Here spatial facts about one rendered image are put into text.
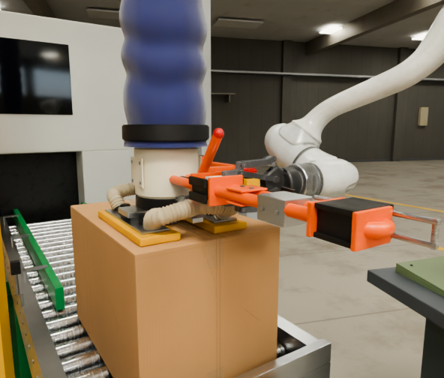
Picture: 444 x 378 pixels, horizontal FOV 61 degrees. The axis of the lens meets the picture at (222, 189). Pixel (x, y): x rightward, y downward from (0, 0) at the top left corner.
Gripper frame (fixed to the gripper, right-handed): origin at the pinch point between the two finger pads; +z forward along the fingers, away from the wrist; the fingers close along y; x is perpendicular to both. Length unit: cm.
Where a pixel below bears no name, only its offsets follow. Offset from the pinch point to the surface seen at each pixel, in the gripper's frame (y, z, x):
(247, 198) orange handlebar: -0.5, 3.6, -13.5
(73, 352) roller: 55, 22, 47
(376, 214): -2.1, 1.5, -37.6
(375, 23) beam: -263, -781, 524
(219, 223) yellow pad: 10.9, -7.1, 11.8
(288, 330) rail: 48, -33, 12
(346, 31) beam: -273, -821, 642
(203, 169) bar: -3.7, 1.1, 5.7
